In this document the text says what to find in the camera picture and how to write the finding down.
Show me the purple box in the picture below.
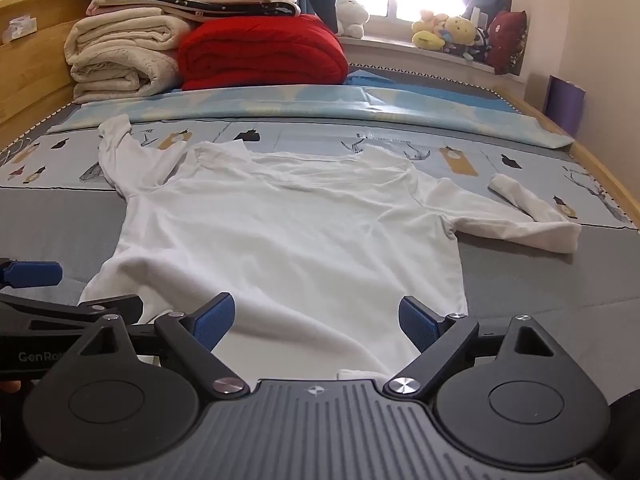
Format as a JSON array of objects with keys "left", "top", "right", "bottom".
[{"left": 544, "top": 75, "right": 586, "bottom": 137}]

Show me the red folded blanket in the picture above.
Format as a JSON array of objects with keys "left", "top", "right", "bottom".
[{"left": 177, "top": 14, "right": 350, "bottom": 92}]

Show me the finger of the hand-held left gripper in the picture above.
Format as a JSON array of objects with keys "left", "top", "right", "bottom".
[
  {"left": 0, "top": 258, "right": 64, "bottom": 291},
  {"left": 0, "top": 293, "right": 144, "bottom": 335}
]

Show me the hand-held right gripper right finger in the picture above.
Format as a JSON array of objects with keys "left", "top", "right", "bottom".
[{"left": 382, "top": 295, "right": 558, "bottom": 402}]

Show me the small clear box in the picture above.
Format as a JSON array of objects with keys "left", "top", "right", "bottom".
[{"left": 2, "top": 16, "right": 39, "bottom": 44}]

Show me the wooden bed frame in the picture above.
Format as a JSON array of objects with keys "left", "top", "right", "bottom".
[{"left": 0, "top": 0, "right": 640, "bottom": 233}]

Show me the cream folded blanket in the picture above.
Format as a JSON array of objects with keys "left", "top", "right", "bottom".
[{"left": 65, "top": 11, "right": 197, "bottom": 106}]

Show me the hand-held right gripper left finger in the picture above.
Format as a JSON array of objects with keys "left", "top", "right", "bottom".
[{"left": 77, "top": 291, "right": 252, "bottom": 402}]

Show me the striped plush toy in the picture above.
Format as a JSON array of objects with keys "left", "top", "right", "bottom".
[{"left": 469, "top": 24, "right": 495, "bottom": 64}]

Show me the windowsill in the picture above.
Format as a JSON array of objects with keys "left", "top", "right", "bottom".
[{"left": 340, "top": 34, "right": 527, "bottom": 84}]

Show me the white long-sleeve shirt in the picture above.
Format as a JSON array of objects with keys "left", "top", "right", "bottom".
[{"left": 80, "top": 114, "right": 582, "bottom": 382}]

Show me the white plush toy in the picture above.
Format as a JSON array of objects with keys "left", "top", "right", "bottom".
[{"left": 333, "top": 0, "right": 371, "bottom": 39}]

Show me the pastel plush toy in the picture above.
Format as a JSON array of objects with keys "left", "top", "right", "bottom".
[{"left": 411, "top": 9, "right": 451, "bottom": 51}]

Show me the dark red pillow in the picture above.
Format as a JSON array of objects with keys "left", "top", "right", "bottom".
[{"left": 487, "top": 9, "right": 529, "bottom": 77}]

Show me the light blue quilt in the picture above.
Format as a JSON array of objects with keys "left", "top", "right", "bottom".
[{"left": 49, "top": 70, "right": 575, "bottom": 150}]

